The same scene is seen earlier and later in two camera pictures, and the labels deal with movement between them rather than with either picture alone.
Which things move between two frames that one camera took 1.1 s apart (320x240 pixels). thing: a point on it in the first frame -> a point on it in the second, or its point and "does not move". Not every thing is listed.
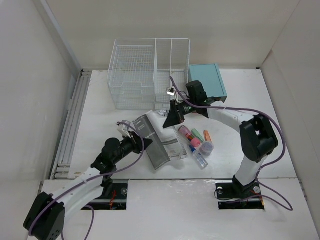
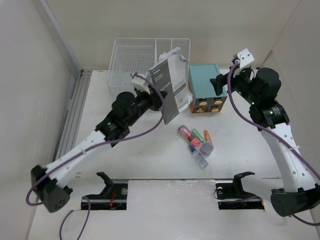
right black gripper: [174, 117] -> [218, 83]
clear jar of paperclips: [206, 147] does not move
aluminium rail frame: [61, 170] does not move
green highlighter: [197, 135] does not move
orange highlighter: [207, 137] does not move
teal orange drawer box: [210, 76] does not move
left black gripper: [137, 142] -> [153, 98]
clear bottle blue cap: [198, 158] does not move
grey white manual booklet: [167, 142] -> [171, 74]
